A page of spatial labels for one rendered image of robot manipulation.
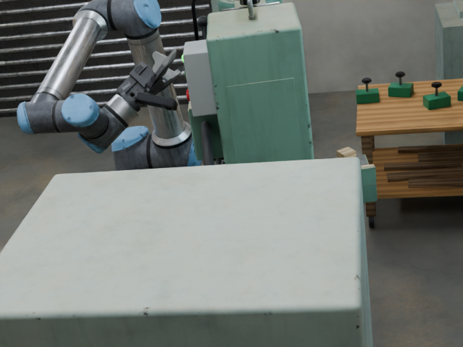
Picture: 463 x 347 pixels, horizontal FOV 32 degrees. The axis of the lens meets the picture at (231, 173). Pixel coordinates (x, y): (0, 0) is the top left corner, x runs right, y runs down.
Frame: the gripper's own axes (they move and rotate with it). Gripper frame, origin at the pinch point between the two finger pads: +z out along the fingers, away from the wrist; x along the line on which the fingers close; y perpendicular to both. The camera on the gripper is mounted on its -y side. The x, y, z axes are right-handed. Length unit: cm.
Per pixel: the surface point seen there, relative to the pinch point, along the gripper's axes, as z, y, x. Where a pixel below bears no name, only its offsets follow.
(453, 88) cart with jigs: 104, -55, 162
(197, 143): -16.6, -25.4, -18.9
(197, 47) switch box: -1.6, -14.5, -41.3
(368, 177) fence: 14, -62, 15
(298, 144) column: -1, -47, -32
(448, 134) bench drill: 103, -67, 222
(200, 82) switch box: -7.3, -20.9, -40.2
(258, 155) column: -10, -41, -31
